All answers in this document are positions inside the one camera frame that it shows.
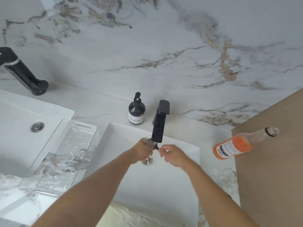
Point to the person's right hand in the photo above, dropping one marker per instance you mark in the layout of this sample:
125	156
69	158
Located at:
174	155

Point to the person's left hand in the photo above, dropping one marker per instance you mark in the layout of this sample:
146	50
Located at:
139	151

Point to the person's right fingers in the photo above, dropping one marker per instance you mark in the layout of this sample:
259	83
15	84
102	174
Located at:
165	150

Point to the person's left fingers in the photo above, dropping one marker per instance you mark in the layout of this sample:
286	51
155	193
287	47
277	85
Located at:
148	148

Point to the person's left forearm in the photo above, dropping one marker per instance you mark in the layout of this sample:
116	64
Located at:
90	191

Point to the person's right forearm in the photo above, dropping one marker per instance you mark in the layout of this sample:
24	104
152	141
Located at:
213	196

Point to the chrome basin drain stopper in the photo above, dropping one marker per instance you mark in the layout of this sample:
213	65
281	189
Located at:
149	161

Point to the black square basin faucet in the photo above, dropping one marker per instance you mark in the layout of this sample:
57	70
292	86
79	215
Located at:
159	122

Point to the white rectangular basin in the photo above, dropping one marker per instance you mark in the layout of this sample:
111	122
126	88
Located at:
161	186

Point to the dark soap pump bottle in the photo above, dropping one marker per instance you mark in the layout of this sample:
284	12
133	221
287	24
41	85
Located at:
136	111

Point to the orange drink glass bottle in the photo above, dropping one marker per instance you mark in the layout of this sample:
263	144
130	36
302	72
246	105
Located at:
236	145

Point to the clear plastic tray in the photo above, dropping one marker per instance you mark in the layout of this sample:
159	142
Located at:
59	160

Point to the brown cabinet panel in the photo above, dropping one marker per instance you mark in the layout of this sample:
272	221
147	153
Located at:
272	163

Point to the silver drain plug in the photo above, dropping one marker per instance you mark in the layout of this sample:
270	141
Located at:
37	126

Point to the white basin with silver drain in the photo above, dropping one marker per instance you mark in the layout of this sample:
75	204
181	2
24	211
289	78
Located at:
19	130

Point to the black round basin faucet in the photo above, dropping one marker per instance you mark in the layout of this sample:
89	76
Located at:
21	73

